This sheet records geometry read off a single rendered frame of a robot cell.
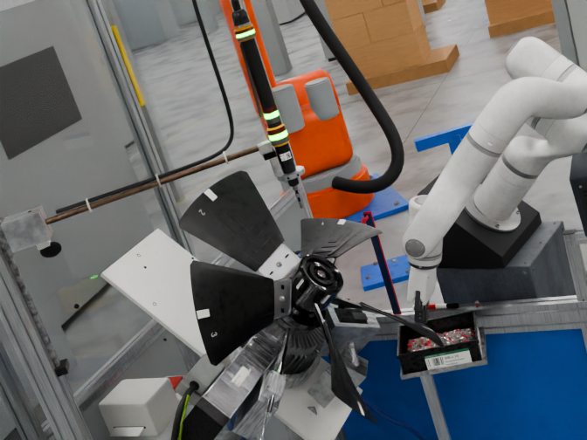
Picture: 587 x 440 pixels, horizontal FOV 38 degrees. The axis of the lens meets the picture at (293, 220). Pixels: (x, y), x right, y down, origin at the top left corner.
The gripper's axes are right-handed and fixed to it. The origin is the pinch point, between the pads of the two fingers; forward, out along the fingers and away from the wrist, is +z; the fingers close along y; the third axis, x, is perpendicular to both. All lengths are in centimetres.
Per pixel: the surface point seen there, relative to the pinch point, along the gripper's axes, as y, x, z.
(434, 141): -316, -77, 74
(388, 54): -745, -243, 140
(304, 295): 23.1, -22.1, -13.7
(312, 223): -13.0, -34.9, -13.6
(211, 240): 20, -47, -22
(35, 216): 44, -79, -34
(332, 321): 9.4, -20.5, 1.3
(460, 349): -5.6, 9.4, 11.8
